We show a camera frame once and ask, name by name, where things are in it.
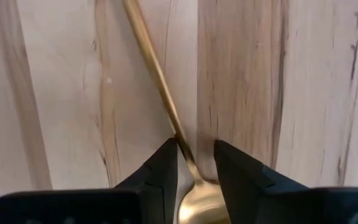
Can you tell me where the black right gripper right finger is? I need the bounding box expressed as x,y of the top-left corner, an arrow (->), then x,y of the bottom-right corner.
213,139 -> 358,224

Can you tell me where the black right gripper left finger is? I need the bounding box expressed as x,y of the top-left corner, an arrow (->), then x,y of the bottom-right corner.
0,138 -> 179,224

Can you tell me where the gold spoon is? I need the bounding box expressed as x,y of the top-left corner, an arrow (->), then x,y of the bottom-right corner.
122,0 -> 231,224

